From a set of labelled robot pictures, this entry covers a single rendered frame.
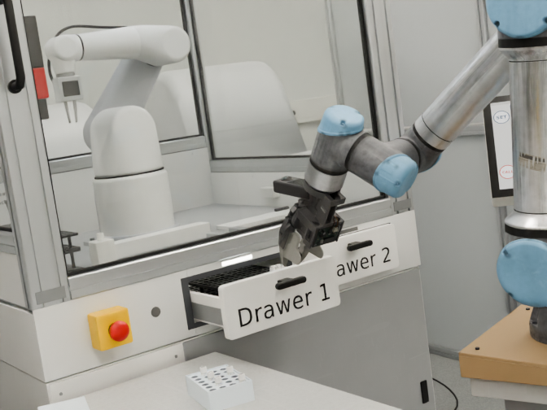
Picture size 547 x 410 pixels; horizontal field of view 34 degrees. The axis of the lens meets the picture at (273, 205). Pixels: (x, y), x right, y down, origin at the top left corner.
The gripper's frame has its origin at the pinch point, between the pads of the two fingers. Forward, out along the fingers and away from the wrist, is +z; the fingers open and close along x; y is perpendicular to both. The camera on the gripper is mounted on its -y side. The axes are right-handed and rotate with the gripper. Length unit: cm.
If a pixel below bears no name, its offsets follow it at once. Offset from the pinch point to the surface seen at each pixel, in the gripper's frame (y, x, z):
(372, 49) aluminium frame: -40, 47, -21
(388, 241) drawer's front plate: -11.3, 43.3, 17.0
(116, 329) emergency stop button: -6.6, -33.9, 14.2
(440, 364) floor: -52, 165, 154
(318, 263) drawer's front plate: -1.3, 9.9, 6.1
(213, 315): -4.0, -12.9, 15.6
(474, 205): -74, 173, 83
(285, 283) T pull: 2.3, -1.9, 4.9
